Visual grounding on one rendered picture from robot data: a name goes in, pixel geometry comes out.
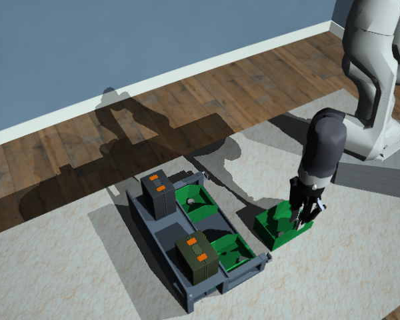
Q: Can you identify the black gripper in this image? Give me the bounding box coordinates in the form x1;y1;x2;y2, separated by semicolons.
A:
289;176;327;231

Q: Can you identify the grey metal shelf rack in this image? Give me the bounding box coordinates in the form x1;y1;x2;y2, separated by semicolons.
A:
125;171;273;314

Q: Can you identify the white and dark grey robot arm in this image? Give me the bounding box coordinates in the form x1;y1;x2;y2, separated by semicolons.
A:
297;0;400;190

